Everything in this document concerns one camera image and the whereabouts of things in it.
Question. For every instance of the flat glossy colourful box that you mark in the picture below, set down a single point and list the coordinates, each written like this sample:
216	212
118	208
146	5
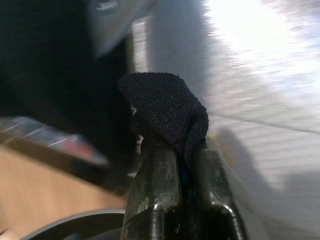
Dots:
75	146

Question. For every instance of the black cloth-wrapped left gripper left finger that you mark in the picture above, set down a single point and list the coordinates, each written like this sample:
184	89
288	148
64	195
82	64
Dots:
155	105

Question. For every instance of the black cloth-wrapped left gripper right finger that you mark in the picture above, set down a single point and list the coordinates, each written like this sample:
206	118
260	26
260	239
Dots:
215	190

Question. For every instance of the brown wooden table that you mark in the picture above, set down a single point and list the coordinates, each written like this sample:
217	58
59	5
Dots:
40	190

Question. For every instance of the dark grey round rim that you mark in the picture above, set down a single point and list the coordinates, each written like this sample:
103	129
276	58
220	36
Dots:
75	216

